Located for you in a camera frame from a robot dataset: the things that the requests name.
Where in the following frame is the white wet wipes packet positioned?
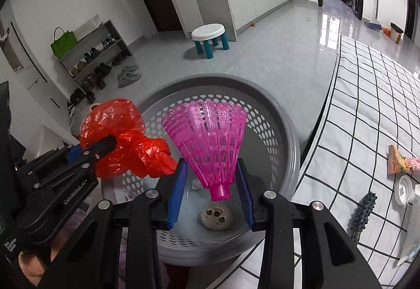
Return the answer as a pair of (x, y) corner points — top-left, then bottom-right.
(397, 184), (420, 266)

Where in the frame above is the white teal child stool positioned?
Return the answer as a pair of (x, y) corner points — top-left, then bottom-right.
(191, 24), (230, 59)

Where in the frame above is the person's left hand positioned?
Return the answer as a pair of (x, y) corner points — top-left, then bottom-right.
(18, 232), (64, 286)

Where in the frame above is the grey shoe back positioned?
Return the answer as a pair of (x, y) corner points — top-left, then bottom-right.
(118, 65), (139, 77)

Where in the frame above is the small trash bin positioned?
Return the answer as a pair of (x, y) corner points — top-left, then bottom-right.
(389, 23), (404, 44)

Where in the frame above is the grey shoe rack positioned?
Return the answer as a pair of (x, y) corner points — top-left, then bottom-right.
(56, 19), (132, 101)

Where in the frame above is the grey shoe front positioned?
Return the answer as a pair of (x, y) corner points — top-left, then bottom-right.
(118, 73), (141, 88)

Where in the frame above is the broom with blue dustpan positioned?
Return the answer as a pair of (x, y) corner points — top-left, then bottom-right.
(365, 0), (382, 32)

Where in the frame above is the white round cap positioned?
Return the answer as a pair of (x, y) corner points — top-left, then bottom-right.
(394, 175), (414, 206)

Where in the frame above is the pink snack wrapper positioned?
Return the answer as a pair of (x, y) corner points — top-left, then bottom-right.
(387, 145), (420, 176)

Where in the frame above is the green handbag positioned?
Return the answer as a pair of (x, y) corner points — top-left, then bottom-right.
(50, 27), (77, 59)

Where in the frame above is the grey shoe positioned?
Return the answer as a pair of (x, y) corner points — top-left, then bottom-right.
(118, 65), (139, 77)
(118, 73), (141, 88)

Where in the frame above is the black white checkered tablecloth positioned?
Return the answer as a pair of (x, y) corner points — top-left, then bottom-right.
(293, 37), (419, 288)

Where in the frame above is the beige sloth plush head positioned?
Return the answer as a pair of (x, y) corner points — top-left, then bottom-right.
(199, 204), (235, 231)

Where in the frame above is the pink plastic shuttlecock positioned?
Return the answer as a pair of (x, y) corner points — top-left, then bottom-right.
(162, 100), (247, 202)

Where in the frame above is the red plastic bag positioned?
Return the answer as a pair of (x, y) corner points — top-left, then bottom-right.
(80, 98), (177, 179)

